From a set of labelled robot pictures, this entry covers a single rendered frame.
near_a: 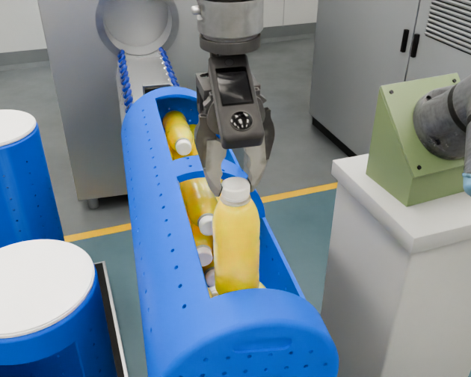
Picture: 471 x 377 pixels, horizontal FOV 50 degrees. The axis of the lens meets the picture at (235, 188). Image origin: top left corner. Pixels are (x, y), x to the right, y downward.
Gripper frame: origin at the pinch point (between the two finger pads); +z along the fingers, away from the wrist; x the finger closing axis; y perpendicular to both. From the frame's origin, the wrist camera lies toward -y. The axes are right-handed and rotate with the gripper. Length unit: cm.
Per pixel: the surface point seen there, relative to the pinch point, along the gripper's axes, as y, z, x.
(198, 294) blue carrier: -2.8, 15.4, 6.2
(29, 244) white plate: 40, 34, 37
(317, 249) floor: 139, 140, -77
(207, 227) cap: 23.4, 24.1, 0.3
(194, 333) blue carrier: -9.1, 16.2, 7.9
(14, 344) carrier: 14, 36, 38
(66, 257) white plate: 33, 34, 29
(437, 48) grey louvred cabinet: 161, 43, -141
